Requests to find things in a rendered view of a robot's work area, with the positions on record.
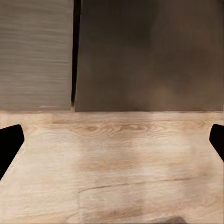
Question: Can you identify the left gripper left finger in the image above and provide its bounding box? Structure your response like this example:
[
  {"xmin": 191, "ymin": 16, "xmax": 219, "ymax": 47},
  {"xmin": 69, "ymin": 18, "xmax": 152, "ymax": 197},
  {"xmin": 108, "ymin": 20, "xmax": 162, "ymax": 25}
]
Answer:
[{"xmin": 0, "ymin": 124, "xmax": 24, "ymax": 180}]

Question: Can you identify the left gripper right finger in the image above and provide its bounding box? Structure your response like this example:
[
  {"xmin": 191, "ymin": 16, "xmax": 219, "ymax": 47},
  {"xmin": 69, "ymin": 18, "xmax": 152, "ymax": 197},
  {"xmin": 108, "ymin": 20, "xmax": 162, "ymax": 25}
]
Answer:
[{"xmin": 209, "ymin": 124, "xmax": 224, "ymax": 162}]

